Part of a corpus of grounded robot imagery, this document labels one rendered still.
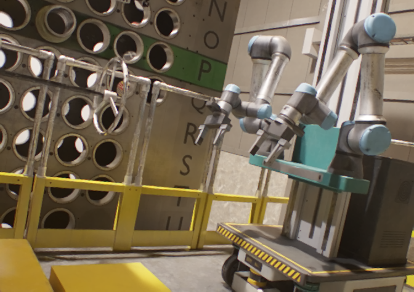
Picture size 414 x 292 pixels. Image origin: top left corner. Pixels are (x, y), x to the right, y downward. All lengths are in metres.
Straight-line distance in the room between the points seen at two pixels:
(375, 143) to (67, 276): 1.25
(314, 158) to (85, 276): 1.57
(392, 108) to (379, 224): 6.68
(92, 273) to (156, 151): 2.72
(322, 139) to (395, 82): 6.80
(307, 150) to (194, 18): 1.82
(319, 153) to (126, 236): 1.20
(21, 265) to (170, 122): 2.78
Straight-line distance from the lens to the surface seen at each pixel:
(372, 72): 1.55
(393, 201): 1.98
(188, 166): 3.37
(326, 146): 1.88
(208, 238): 2.62
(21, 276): 0.48
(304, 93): 1.43
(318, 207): 1.99
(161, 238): 2.41
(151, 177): 3.20
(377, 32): 1.54
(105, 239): 2.25
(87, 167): 2.97
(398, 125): 8.38
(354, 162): 1.64
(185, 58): 3.27
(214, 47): 3.45
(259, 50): 2.04
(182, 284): 2.01
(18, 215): 2.07
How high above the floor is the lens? 0.78
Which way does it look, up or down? 2 degrees down
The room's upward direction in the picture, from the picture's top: 11 degrees clockwise
